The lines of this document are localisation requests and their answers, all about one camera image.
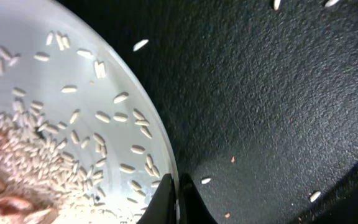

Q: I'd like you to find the black round tray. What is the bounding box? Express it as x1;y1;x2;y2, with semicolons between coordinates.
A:
64;0;358;223

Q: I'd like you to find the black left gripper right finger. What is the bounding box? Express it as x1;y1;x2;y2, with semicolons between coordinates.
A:
178;174;217;224

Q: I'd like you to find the grey plate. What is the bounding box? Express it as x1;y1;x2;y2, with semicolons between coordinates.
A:
0;0;180;224

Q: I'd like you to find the rice pile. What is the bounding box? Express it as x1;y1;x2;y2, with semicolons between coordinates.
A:
0;11;164;224

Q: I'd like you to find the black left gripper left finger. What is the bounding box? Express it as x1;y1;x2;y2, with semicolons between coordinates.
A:
137;174;177;224

